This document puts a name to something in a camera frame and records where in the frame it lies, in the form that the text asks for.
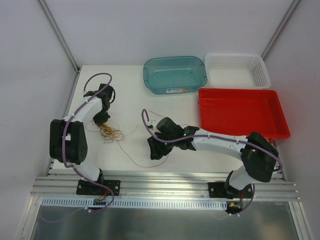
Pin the red plastic tray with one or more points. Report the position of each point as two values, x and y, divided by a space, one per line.
239 112

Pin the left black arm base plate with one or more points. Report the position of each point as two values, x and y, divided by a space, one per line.
85 188

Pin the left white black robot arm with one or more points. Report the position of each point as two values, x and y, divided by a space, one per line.
73 143

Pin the right aluminium frame post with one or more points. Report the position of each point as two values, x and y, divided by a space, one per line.
280 27

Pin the left aluminium frame post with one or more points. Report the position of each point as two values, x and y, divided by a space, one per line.
58 33

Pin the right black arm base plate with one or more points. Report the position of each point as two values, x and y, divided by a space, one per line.
222 190

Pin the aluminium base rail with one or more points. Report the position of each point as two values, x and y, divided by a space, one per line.
163 185

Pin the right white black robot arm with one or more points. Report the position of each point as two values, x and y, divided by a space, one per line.
257 155

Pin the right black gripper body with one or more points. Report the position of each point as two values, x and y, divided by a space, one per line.
158 148

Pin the aluminium frame post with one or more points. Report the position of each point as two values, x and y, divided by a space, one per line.
58 33
280 27

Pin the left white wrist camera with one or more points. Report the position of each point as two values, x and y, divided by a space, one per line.
89 94

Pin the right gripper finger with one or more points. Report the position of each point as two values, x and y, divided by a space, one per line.
153 142
157 152

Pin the white perforated plastic basket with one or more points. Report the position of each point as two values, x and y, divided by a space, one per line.
236 71

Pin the teal transparent plastic bin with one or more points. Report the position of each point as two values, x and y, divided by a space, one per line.
174 74

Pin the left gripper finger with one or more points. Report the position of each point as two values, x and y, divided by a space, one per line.
105 118
98 119

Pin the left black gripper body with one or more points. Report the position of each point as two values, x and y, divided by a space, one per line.
100 118

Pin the white slotted cable duct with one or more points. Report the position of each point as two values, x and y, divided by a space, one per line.
134 203

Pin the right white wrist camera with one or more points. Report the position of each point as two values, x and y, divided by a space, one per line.
151 124

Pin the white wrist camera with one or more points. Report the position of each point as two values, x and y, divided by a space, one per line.
151 124
89 94

